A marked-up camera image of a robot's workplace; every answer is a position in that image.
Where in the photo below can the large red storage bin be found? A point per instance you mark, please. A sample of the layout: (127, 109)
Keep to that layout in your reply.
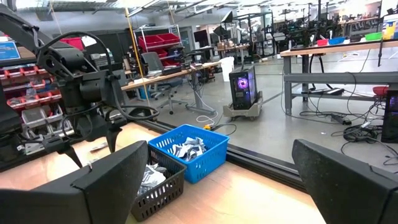
(74, 43)

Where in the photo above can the wide red storage bin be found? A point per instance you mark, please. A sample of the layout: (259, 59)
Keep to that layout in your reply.
(169, 38)
(150, 40)

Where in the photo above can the grey wheeled dolly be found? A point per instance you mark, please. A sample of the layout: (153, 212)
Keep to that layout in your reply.
(245, 112)

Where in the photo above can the black flat device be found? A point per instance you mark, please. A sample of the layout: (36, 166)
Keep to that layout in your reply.
(323, 91)

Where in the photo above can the black power strip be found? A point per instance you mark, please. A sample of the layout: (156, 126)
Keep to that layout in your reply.
(341, 119)

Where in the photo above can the PC tower with purple fan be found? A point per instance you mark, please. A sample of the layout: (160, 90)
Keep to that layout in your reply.
(242, 88)

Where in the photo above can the black plastic basket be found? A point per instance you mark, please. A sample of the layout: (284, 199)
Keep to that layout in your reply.
(161, 199)

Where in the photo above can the white dark-print packet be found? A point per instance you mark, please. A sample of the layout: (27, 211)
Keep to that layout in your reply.
(158, 169)
(152, 180)
(196, 154)
(178, 151)
(194, 143)

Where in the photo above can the tall black rig frame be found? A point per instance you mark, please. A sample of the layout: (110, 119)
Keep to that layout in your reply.
(272, 34)

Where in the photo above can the blue plastic basket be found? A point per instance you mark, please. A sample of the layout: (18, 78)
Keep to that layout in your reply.
(202, 168)

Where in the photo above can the black standing monitor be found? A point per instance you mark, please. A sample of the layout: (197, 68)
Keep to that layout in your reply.
(200, 38)

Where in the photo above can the grey office chair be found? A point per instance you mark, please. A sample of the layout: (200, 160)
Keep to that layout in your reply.
(154, 62)

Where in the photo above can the black PC tower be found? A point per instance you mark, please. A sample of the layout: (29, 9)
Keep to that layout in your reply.
(390, 118)

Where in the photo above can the green-print adhesive bandage wrapper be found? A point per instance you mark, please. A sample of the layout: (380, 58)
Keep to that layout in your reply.
(98, 146)

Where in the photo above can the yellow box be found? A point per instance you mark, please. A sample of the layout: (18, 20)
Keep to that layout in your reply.
(390, 31)

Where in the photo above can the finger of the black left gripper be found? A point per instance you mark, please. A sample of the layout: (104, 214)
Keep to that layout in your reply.
(114, 137)
(63, 146)

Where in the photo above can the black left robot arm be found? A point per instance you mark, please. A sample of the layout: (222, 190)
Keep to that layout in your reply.
(18, 25)

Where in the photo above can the dark softbox light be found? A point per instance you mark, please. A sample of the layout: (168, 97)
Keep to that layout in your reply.
(227, 17)
(220, 30)

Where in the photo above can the black stand pole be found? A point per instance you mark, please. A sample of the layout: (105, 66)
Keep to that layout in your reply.
(380, 46)

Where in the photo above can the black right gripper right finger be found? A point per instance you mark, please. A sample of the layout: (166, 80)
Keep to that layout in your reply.
(342, 186)

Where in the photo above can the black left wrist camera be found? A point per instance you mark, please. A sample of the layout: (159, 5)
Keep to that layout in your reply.
(98, 88)

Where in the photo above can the white waste bin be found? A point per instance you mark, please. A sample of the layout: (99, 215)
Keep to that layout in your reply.
(227, 69)

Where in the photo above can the shelf with small red bins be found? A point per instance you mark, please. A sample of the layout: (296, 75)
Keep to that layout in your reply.
(34, 96)

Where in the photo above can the white paper tag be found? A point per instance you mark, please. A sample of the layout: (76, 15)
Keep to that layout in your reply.
(89, 40)

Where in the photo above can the long wooden workbench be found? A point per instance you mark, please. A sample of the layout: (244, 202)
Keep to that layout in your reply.
(339, 77)

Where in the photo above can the wooden top desk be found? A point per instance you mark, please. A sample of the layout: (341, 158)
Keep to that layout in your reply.
(161, 77)

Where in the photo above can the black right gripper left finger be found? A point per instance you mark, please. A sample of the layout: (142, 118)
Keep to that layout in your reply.
(109, 186)

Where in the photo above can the blue printed sign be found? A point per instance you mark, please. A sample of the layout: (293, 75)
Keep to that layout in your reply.
(9, 51)

